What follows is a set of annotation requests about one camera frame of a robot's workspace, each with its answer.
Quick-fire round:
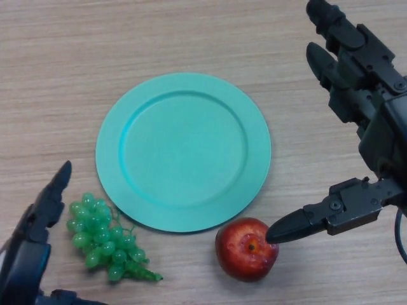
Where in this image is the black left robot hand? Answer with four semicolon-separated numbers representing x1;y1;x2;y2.
0;160;104;305

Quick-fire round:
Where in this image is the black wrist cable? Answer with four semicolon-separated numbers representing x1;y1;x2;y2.
393;206;407;266

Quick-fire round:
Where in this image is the round teal green plate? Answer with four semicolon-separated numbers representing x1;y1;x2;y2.
95;72;272;235

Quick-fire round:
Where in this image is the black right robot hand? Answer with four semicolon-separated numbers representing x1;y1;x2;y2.
265;0;407;245

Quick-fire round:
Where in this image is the red apple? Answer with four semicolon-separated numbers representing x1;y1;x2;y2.
214;217;280;283

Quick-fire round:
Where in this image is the green grape bunch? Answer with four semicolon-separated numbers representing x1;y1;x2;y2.
66;192;165;283

